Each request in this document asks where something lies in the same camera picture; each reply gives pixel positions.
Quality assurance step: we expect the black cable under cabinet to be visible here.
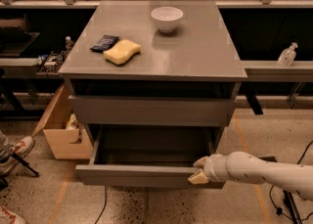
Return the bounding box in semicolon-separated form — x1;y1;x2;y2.
93;186;108;224

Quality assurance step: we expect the yellow sponge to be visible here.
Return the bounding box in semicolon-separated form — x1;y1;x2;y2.
103;39;141;66

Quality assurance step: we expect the grey drawer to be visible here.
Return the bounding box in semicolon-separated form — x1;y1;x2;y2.
76;125;221;188
68;96;236;127

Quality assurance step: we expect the white ceramic bowl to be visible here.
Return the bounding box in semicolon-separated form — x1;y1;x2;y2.
151;7;183;33

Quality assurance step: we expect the white red sneaker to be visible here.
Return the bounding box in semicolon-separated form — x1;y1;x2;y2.
0;135;35;177
0;205;27;224

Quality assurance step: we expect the small clear bottle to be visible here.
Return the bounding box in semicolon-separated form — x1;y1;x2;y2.
66;36;73;52

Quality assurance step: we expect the black power strip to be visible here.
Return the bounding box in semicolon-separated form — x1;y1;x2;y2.
283;191;302;224

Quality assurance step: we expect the open cardboard box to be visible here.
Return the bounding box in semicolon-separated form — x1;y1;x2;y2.
32;85;93;159

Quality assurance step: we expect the dark blue snack packet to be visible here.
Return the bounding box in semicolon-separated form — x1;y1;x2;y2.
90;35;119;53

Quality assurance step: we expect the grey drawer cabinet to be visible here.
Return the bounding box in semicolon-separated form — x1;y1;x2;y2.
58;0;248;190

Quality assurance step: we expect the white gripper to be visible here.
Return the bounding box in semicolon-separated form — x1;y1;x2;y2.
188;155;229;185

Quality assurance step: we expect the grey top drawer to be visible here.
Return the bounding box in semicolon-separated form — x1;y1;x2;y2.
68;96;236;127

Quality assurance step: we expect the black floor pedal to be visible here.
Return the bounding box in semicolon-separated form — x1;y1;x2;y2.
260;157;277;162

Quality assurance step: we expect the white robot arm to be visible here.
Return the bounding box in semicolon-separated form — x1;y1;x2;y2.
188;152;313;201

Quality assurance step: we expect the clear sanitizer pump bottle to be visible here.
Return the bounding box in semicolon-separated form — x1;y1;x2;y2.
278;42;298;67

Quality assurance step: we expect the black cable on floor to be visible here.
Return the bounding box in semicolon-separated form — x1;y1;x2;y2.
268;140;313;222

